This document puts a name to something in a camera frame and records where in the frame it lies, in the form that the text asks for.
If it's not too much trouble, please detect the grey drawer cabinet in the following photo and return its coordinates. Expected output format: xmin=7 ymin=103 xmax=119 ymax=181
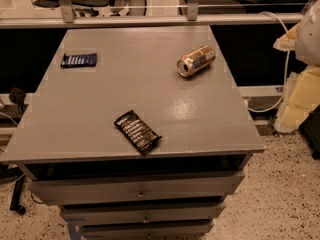
xmin=2 ymin=26 xmax=263 ymax=240

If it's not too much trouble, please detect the orange soda can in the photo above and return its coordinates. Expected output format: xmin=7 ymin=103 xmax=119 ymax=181
xmin=177 ymin=45 xmax=216 ymax=77

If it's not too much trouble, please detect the dark object on left ledge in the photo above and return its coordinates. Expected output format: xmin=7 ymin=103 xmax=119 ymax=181
xmin=9 ymin=88 xmax=26 ymax=114

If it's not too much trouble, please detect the drawer with knob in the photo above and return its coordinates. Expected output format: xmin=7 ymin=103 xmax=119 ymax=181
xmin=29 ymin=171 xmax=244 ymax=205
xmin=62 ymin=202 xmax=225 ymax=226

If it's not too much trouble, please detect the top drawer with knob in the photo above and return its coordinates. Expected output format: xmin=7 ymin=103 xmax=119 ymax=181
xmin=29 ymin=171 xmax=244 ymax=205

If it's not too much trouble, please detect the middle drawer with knob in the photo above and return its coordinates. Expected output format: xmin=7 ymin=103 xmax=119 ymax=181
xmin=62 ymin=202 xmax=225 ymax=226

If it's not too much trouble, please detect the black snack bar wrapper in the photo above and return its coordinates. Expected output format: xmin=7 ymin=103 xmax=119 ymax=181
xmin=114 ymin=110 xmax=162 ymax=156

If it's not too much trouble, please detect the metal railing frame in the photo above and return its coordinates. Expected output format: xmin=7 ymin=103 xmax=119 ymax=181
xmin=0 ymin=0 xmax=316 ymax=29

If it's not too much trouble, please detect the bottom drawer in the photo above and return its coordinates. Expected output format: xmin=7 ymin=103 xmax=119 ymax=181
xmin=81 ymin=220 xmax=213 ymax=240

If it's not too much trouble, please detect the white cable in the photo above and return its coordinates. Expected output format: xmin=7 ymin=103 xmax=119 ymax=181
xmin=247 ymin=11 xmax=292 ymax=114

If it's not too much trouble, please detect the blue snack bar wrapper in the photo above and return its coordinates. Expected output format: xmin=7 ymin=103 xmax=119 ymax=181
xmin=60 ymin=53 xmax=97 ymax=68

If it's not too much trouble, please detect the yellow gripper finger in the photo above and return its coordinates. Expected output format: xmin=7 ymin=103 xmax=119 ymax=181
xmin=273 ymin=25 xmax=298 ymax=51
xmin=274 ymin=66 xmax=320 ymax=133

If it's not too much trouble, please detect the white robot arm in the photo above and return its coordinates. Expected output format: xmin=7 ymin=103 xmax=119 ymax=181
xmin=273 ymin=0 xmax=320 ymax=133

